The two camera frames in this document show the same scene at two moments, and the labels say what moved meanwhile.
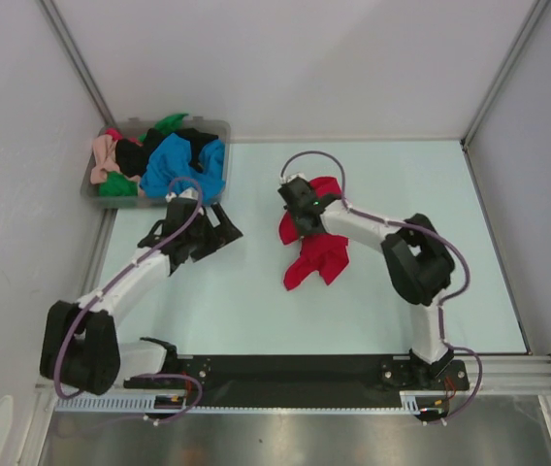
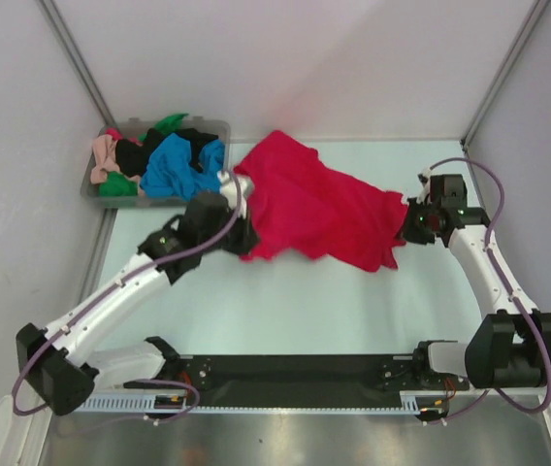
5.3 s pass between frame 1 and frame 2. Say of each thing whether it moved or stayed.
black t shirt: stayed
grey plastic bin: stayed
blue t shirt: stayed
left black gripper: moved
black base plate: stayed
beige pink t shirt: stayed
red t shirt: moved
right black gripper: moved
